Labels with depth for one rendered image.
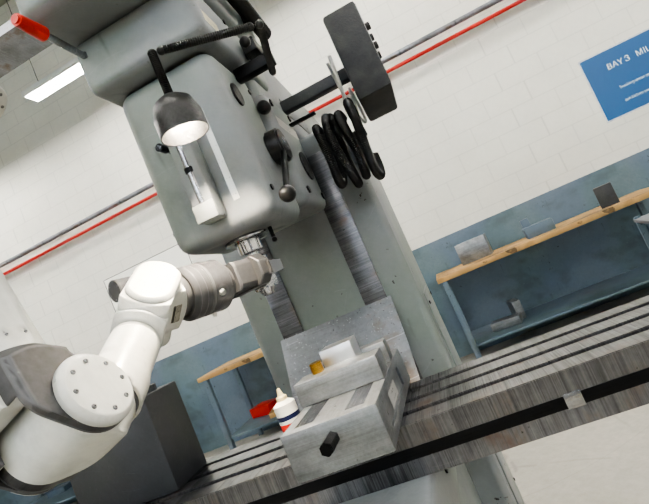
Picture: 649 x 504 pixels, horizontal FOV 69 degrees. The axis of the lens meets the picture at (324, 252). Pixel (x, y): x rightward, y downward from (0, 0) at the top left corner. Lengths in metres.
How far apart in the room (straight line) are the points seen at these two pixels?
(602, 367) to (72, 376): 0.65
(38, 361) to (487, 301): 4.77
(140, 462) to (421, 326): 0.69
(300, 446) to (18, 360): 0.38
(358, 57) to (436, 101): 4.14
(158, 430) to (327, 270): 0.55
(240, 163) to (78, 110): 6.06
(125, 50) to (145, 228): 5.19
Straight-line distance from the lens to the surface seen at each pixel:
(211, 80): 0.88
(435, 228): 5.04
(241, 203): 0.81
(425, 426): 0.77
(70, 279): 6.73
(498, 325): 4.56
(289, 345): 1.28
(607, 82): 5.51
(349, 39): 1.15
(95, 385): 0.51
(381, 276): 1.22
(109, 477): 1.10
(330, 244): 1.23
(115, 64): 0.94
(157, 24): 0.92
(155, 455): 1.02
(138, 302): 0.66
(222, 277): 0.78
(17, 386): 0.49
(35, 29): 0.90
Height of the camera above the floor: 1.16
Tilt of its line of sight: 5 degrees up
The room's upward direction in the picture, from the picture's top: 23 degrees counter-clockwise
